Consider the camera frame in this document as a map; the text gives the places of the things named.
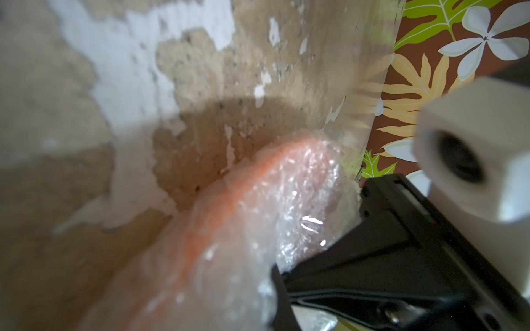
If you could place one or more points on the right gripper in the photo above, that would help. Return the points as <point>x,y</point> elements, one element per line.
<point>405,267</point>

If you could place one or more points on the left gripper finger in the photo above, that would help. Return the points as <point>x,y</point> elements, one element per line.
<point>284,318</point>

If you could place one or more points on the clear bubble wrap sheet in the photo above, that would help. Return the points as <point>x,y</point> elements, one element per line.
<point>232,240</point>

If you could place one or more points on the orange plastic plate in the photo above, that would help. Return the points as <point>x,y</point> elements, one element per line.
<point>232,215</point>

